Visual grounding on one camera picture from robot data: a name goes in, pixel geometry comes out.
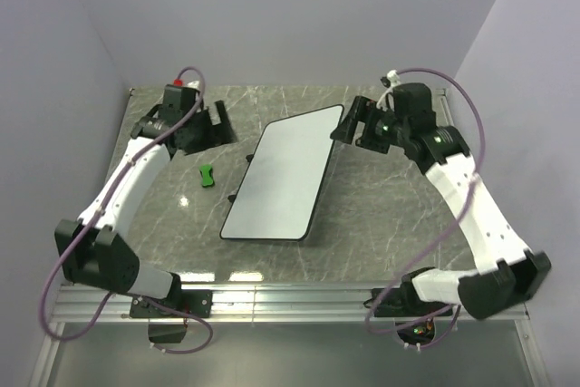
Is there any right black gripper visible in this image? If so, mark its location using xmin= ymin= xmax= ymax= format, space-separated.
xmin=330 ymin=95 xmax=411 ymax=154

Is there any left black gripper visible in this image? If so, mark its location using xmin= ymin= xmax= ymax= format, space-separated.
xmin=183 ymin=100 xmax=237 ymax=155

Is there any green whiteboard eraser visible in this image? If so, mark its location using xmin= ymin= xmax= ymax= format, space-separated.
xmin=198 ymin=164 xmax=215 ymax=189

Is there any white whiteboard black frame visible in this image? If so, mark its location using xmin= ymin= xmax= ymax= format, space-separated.
xmin=220 ymin=104 xmax=344 ymax=241

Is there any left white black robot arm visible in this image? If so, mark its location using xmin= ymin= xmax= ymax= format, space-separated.
xmin=54 ymin=82 xmax=237 ymax=316

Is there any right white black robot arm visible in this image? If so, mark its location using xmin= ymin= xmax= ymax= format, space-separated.
xmin=330 ymin=82 xmax=552 ymax=320

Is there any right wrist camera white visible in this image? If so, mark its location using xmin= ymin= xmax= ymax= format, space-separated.
xmin=376 ymin=70 xmax=401 ymax=111

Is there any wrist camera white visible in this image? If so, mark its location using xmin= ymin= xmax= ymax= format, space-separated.
xmin=172 ymin=79 xmax=203 ymax=92
xmin=376 ymin=70 xmax=401 ymax=111

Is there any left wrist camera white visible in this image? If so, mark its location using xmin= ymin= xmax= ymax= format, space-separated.
xmin=172 ymin=79 xmax=203 ymax=92

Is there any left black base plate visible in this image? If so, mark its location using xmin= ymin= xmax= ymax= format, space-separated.
xmin=129 ymin=289 xmax=213 ymax=319

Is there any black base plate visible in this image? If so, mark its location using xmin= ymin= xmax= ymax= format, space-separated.
xmin=129 ymin=289 xmax=213 ymax=319
xmin=374 ymin=287 xmax=453 ymax=318

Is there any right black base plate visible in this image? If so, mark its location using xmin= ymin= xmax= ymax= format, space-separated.
xmin=374 ymin=287 xmax=453 ymax=318

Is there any aluminium front rail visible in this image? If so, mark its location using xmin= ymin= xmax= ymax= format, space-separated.
xmin=51 ymin=282 xmax=529 ymax=324

